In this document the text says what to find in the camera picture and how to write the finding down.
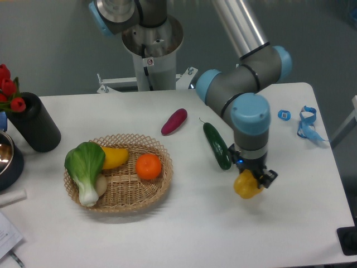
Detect blue object at left edge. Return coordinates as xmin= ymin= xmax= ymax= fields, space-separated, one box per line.
xmin=0 ymin=112 xmax=8 ymax=132

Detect woven wicker basket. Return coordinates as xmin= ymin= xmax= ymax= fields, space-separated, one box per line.
xmin=64 ymin=134 xmax=173 ymax=213

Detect patterned pen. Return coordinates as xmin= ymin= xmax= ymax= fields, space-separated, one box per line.
xmin=8 ymin=251 xmax=25 ymax=268

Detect purple sweet potato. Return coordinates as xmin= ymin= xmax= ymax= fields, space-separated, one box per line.
xmin=161 ymin=108 xmax=187 ymax=136

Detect orange mandarin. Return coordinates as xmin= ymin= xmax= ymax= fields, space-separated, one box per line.
xmin=135 ymin=154 xmax=162 ymax=180

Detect small blue tape roll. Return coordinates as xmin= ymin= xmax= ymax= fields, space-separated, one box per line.
xmin=277 ymin=110 xmax=291 ymax=121

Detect beige potato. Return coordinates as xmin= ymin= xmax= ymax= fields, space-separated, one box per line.
xmin=95 ymin=174 xmax=108 ymax=197

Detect dark metal bowl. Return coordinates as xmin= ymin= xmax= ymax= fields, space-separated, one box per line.
xmin=1 ymin=131 xmax=24 ymax=191

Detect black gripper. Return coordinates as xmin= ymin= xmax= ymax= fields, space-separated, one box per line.
xmin=228 ymin=144 xmax=278 ymax=189

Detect white paper roll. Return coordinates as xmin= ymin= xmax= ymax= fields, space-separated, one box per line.
xmin=0 ymin=189 xmax=27 ymax=207

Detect white paper sheet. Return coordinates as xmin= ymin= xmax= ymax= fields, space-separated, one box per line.
xmin=0 ymin=213 xmax=23 ymax=258

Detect black device at table edge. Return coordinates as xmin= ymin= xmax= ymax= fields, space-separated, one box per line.
xmin=336 ymin=226 xmax=356 ymax=256

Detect tangled blue tape strip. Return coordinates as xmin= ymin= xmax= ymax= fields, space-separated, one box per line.
xmin=297 ymin=106 xmax=328 ymax=143

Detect green cucumber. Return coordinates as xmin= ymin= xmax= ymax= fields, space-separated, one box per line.
xmin=200 ymin=120 xmax=231 ymax=170

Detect black cylindrical vase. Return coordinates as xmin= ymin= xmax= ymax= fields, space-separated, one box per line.
xmin=6 ymin=92 xmax=61 ymax=152

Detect yellow bell pepper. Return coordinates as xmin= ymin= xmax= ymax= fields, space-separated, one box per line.
xmin=233 ymin=170 xmax=263 ymax=199

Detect green bok choy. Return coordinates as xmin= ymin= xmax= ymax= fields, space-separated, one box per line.
xmin=64 ymin=142 xmax=105 ymax=207

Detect red tulip flowers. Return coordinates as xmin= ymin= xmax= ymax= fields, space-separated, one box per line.
xmin=1 ymin=64 xmax=26 ymax=113

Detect yellow mango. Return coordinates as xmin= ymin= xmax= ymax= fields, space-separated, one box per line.
xmin=102 ymin=147 xmax=129 ymax=170

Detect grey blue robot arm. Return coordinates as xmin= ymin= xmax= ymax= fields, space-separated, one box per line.
xmin=89 ymin=1 xmax=292 ymax=188

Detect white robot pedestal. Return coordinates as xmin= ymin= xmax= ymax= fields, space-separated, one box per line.
xmin=98 ymin=15 xmax=198 ymax=93

